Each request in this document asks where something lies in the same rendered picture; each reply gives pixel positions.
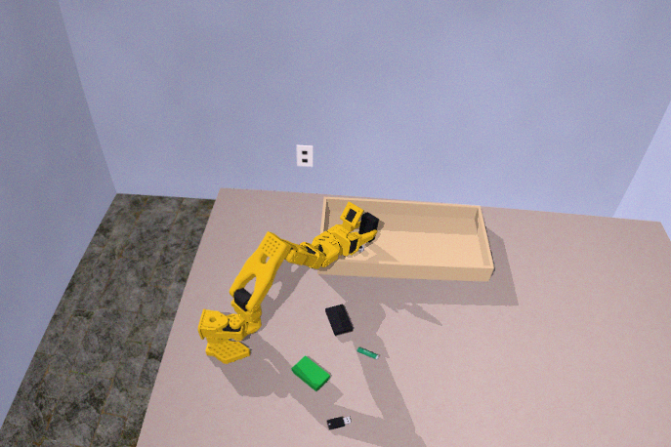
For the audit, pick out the green cylinder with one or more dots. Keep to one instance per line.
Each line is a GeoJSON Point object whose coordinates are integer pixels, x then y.
{"type": "Point", "coordinates": [368, 353]}

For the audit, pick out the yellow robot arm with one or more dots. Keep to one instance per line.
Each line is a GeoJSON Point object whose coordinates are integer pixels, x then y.
{"type": "Point", "coordinates": [218, 328]}

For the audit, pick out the black usb flash drive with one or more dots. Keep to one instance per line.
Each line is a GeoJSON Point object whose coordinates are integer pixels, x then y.
{"type": "Point", "coordinates": [338, 422]}

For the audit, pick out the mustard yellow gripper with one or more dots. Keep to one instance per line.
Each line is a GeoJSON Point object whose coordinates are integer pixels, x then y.
{"type": "Point", "coordinates": [350, 243]}

